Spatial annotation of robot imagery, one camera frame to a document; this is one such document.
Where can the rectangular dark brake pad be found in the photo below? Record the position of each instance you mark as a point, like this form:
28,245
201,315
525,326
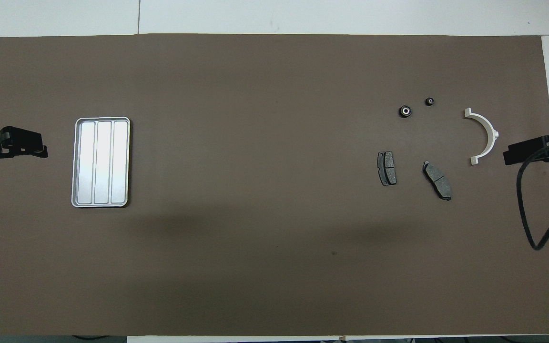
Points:
387,169

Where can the curved dark brake pad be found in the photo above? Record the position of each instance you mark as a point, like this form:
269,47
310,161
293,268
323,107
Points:
437,181

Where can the silver metal tray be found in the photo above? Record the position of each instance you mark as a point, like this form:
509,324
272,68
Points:
100,162

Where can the large black bearing gear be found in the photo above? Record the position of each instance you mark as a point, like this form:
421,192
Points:
405,111

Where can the brown table mat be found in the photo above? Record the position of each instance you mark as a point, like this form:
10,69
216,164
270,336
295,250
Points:
274,143

